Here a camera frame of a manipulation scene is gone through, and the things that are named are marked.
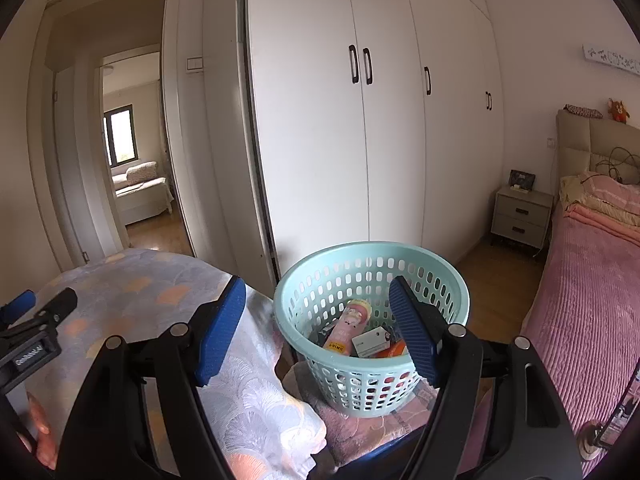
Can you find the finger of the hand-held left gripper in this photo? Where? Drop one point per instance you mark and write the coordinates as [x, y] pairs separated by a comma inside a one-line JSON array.
[[50, 310], [17, 307]]

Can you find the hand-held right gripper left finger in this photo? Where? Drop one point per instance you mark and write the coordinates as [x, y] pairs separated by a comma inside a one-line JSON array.
[[222, 332]]

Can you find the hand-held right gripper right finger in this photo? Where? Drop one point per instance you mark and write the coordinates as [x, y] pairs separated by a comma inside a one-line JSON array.
[[412, 332]]

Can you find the orange paper cup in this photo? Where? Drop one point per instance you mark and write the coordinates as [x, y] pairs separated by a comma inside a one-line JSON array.
[[395, 350]]

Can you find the pink bottle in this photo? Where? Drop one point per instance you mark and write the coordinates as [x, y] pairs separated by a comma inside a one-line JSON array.
[[350, 325]]

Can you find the teal plastic basket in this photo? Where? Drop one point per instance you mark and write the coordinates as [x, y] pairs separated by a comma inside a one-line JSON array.
[[320, 285]]

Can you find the person's left hand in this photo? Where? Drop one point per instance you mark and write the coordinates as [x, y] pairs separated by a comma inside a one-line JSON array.
[[41, 422]]

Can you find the pink stool cushion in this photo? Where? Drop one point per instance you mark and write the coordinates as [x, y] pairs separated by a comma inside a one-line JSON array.
[[350, 430]]

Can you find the cream daybed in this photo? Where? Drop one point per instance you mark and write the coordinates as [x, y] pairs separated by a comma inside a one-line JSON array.
[[142, 190]]

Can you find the grey nightstand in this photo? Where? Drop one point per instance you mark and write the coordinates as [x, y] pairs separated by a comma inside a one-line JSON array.
[[520, 215]]

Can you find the pink bedspread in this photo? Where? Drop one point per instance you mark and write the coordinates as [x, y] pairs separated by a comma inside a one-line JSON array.
[[590, 300]]

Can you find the dark framed window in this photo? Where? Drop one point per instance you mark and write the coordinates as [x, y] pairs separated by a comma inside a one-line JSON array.
[[119, 135]]

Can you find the metal floor stand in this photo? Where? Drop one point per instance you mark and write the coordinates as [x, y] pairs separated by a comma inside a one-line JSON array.
[[592, 440]]

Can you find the folded pink blankets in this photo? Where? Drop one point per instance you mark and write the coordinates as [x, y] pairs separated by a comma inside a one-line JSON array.
[[600, 200]]

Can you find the white wardrobe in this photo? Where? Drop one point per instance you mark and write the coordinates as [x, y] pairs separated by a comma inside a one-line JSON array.
[[310, 110]]

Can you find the beige padded headboard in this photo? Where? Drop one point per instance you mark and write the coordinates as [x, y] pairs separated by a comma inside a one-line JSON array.
[[575, 150]]

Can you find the dark patterned cloth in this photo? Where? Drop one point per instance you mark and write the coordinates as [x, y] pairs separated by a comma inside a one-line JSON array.
[[582, 110]]

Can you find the orange plush toy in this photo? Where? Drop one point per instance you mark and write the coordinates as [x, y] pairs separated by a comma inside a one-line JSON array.
[[618, 110]]

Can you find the dark picture frame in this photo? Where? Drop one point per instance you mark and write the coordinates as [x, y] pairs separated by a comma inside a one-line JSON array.
[[521, 178]]

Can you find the white light switch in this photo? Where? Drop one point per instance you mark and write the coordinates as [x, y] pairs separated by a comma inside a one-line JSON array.
[[195, 63]]

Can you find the white wall decoration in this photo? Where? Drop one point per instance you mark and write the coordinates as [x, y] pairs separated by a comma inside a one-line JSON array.
[[610, 59]]

